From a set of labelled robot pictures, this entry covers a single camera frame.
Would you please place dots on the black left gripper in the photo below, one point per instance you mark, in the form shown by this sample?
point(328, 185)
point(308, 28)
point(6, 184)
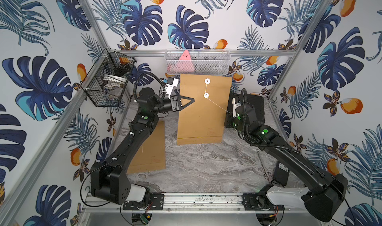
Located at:
point(177, 103)

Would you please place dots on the brown kraft file bag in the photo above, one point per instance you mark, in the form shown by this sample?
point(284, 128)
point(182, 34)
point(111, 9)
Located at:
point(203, 121)
point(151, 155)

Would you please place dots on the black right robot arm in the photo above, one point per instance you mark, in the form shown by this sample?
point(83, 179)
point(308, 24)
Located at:
point(323, 193)

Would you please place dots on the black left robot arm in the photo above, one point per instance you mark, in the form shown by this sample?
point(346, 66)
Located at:
point(109, 181)

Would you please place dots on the black plastic tool case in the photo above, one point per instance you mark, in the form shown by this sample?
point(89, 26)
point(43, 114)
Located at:
point(254, 109)

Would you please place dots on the pink triangle item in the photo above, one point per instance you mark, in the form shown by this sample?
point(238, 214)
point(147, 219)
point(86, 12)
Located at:
point(184, 64)

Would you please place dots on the black power adapter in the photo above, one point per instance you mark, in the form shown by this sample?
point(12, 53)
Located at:
point(281, 174)

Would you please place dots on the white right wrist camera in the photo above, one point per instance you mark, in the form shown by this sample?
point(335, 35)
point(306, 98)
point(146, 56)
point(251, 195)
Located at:
point(237, 107)

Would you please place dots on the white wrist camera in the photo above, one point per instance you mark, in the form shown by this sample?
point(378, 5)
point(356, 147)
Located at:
point(170, 84)
point(237, 107)

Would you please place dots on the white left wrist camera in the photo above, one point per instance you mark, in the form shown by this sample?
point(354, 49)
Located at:
point(170, 84)

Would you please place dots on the black wire basket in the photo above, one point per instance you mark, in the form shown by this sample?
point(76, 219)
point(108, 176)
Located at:
point(107, 81)

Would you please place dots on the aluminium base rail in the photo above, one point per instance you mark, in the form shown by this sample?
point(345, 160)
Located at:
point(190, 203)

